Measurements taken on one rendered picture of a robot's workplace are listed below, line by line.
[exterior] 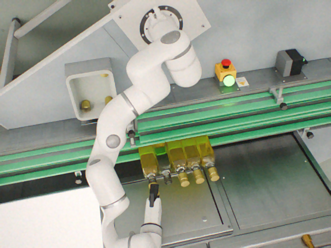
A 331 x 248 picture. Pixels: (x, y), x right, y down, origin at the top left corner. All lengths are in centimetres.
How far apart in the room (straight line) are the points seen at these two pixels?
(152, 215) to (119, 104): 42
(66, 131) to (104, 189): 55
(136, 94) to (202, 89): 54
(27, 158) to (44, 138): 10
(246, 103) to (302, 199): 45
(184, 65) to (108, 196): 43
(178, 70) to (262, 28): 60
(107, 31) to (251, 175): 85
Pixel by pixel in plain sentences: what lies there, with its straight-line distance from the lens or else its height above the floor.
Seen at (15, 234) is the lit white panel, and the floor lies 115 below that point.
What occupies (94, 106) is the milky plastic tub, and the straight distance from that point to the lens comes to 156.
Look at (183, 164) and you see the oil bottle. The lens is 143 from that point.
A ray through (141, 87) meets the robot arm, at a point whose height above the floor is 116.
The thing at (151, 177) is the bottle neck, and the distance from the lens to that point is 141.
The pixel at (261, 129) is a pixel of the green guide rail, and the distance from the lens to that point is 166.
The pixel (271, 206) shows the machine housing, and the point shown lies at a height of 124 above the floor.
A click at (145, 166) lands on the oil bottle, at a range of 143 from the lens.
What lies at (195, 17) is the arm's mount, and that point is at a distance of 136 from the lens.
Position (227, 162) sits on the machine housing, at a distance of 168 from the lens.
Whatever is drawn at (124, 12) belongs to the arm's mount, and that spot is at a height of 83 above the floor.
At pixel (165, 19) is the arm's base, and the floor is 87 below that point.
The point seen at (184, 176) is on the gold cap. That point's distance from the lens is 140.
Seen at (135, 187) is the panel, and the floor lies 104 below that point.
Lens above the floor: 197
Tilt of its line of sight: 45 degrees down
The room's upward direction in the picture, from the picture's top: 163 degrees clockwise
